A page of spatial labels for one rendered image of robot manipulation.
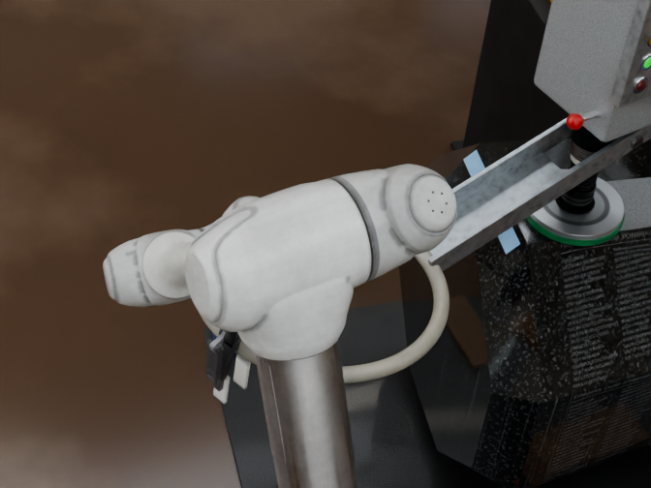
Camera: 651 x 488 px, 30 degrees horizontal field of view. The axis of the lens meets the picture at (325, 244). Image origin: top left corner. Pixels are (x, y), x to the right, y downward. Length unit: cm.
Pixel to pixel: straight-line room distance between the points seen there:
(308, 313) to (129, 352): 203
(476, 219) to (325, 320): 110
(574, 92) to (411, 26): 228
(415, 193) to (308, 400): 28
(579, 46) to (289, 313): 114
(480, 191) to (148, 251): 86
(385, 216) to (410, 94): 290
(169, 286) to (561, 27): 95
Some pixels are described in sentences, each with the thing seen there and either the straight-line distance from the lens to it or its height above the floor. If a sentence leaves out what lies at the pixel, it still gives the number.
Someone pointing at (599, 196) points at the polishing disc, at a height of 85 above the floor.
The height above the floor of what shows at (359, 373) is 93.
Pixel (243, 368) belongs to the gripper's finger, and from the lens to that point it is 220.
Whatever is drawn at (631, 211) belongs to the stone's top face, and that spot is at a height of 82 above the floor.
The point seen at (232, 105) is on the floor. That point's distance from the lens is 415.
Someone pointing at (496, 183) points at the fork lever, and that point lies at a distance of 249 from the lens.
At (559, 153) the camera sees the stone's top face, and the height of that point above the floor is 82.
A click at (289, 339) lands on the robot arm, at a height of 152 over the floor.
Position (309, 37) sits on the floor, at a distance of 450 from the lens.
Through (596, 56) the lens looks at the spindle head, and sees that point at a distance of 231.
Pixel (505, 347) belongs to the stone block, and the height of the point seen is 63.
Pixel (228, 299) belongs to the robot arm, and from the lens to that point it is 132.
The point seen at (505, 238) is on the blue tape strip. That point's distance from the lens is 260.
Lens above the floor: 255
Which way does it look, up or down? 44 degrees down
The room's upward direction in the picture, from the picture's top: 6 degrees clockwise
